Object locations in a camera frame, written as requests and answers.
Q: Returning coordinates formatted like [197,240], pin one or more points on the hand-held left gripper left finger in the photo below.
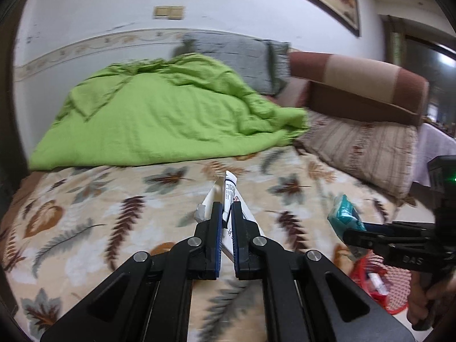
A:
[213,249]

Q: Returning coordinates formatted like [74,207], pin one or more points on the green quilt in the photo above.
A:
[160,121]

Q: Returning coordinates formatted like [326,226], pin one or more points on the pale purple cloth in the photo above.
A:
[431,153]

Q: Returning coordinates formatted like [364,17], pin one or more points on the beige wall switch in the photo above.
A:
[169,12]

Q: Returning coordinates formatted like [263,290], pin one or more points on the white medicine box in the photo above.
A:
[252,219]

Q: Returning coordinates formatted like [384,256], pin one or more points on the dark wooden door frame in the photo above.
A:
[395,46]

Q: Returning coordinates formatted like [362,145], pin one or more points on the beige striped pillow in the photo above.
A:
[363,146]

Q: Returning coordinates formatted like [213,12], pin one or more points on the leaf print blanket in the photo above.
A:
[107,192]

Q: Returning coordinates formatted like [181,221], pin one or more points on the person's right hand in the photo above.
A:
[443,286]

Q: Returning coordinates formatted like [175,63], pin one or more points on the grey pillow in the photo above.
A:
[242,57]

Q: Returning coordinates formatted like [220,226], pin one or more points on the brown tan striped cushion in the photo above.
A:
[356,78]

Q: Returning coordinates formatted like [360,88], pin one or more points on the teal packet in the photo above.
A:
[343,213]

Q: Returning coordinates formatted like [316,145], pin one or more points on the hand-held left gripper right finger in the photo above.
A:
[238,249]

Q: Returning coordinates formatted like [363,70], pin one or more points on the white ointment tube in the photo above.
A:
[229,188]

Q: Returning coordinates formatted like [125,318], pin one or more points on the red plastic basket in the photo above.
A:
[395,292]

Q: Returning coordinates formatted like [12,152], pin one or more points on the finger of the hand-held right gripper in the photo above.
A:
[399,228]
[367,241]

